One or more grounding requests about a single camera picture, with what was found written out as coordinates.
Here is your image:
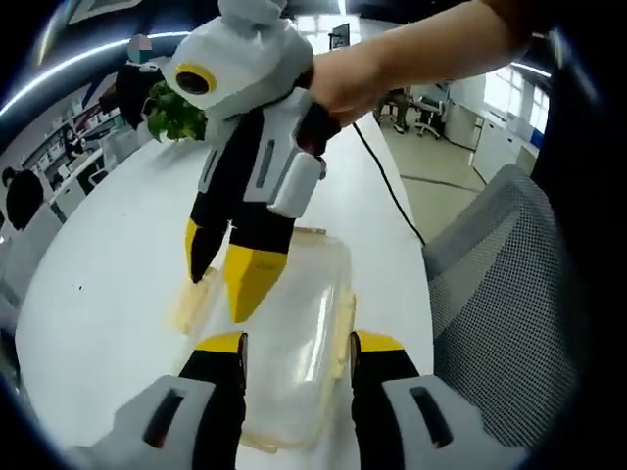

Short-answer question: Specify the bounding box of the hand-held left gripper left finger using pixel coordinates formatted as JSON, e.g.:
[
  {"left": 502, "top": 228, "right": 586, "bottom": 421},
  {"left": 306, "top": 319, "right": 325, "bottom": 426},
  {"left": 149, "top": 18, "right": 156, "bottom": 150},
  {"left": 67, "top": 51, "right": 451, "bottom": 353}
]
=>
[{"left": 72, "top": 330, "right": 249, "bottom": 470}]

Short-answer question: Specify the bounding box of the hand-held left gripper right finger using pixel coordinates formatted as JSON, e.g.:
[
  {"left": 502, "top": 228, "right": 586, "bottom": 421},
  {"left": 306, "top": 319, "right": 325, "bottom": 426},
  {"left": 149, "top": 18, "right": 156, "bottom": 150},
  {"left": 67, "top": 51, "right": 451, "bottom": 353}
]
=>
[{"left": 348, "top": 329, "right": 534, "bottom": 470}]

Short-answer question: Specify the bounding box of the clear box with plastic buckle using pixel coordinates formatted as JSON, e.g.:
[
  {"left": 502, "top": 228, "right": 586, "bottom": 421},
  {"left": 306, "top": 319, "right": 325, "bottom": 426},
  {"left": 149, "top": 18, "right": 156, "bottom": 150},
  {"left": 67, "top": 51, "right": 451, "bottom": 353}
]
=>
[{"left": 165, "top": 225, "right": 360, "bottom": 451}]

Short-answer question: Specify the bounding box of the person's right hand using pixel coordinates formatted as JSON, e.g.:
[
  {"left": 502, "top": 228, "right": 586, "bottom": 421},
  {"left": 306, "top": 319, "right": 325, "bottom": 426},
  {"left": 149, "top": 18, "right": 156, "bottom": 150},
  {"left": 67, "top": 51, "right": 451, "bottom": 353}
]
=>
[{"left": 311, "top": 32, "right": 399, "bottom": 130}]

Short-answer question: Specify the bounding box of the green potted plant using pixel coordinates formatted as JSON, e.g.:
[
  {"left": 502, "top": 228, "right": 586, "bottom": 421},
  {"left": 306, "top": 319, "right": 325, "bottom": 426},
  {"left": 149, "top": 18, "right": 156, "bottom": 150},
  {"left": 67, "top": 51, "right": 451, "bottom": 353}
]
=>
[{"left": 144, "top": 80, "right": 210, "bottom": 144}]

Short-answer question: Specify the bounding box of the grey mesh office chair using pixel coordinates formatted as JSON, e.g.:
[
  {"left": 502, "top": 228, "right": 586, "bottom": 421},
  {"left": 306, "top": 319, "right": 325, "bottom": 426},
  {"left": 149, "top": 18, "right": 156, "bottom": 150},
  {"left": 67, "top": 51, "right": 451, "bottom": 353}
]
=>
[{"left": 421, "top": 164, "right": 587, "bottom": 442}]

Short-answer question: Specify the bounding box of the white storage shelf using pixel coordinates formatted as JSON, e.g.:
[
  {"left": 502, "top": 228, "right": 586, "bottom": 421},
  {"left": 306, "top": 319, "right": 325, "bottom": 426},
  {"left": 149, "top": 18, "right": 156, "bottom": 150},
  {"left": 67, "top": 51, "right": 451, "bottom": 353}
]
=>
[{"left": 19, "top": 95, "right": 121, "bottom": 170}]

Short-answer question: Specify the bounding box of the long ceiling light strip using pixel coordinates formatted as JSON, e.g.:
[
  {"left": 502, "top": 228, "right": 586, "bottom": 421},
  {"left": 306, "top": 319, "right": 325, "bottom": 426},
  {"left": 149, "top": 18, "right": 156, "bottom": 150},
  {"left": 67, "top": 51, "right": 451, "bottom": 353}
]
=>
[{"left": 0, "top": 31, "right": 192, "bottom": 117}]

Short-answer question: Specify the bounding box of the white cabinet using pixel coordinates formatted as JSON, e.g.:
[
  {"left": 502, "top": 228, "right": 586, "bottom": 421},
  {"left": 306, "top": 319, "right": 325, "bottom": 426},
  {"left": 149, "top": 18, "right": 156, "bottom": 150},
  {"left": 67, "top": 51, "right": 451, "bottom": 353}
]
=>
[{"left": 472, "top": 110, "right": 540, "bottom": 182}]

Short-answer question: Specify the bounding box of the person's black clothing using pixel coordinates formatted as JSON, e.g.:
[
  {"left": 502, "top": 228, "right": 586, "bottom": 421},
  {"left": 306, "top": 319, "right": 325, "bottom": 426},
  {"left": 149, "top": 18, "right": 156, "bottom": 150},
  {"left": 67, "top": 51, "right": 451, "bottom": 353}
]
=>
[{"left": 531, "top": 26, "right": 618, "bottom": 207}]

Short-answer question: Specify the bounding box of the black cable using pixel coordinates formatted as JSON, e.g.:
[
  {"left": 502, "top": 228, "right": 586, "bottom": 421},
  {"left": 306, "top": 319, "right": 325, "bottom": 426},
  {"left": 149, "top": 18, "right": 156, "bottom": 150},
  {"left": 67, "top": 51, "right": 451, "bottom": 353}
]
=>
[{"left": 350, "top": 121, "right": 428, "bottom": 245}]

